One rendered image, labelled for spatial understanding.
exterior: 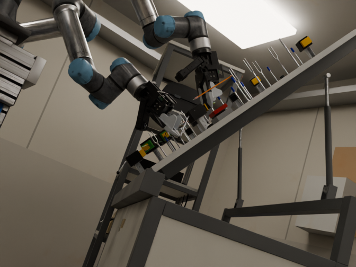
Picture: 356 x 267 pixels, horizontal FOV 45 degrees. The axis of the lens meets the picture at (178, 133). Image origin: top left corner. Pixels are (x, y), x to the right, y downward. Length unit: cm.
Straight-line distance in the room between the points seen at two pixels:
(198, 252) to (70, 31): 87
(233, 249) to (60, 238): 290
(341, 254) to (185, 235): 46
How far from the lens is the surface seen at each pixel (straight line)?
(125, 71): 151
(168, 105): 144
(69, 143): 395
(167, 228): 116
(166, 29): 150
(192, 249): 118
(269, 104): 146
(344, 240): 136
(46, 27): 189
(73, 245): 403
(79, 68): 142
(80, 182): 398
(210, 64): 154
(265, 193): 428
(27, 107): 385
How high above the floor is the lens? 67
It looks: 15 degrees up
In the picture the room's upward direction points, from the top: 19 degrees clockwise
